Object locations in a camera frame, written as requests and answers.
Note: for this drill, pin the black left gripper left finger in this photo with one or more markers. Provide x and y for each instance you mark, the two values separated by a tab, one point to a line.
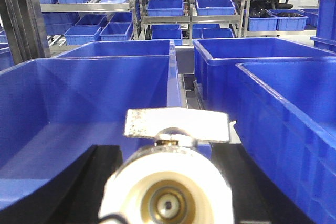
73	196

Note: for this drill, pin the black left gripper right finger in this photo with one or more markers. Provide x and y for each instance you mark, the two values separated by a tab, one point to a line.
256	199

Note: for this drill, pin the metal valve with white caps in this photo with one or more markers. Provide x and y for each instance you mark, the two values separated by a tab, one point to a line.
170	181

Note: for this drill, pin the steel shelf rack left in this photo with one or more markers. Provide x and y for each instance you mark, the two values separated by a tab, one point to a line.
77	22

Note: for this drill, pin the steel shelf rack centre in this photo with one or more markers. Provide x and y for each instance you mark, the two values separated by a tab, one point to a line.
191	19

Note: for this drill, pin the large blue bin left near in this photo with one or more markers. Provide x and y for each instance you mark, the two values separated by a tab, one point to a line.
54	109

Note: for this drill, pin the large blue bin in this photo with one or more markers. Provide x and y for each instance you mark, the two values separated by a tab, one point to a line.
286	123
54	109

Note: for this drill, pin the large blue bin right near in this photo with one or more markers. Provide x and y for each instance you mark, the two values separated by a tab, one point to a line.
286	123

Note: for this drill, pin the blue bin right rear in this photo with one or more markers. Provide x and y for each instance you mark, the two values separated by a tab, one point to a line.
216	59

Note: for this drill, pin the blue bin left rear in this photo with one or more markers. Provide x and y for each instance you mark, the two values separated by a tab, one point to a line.
122	48

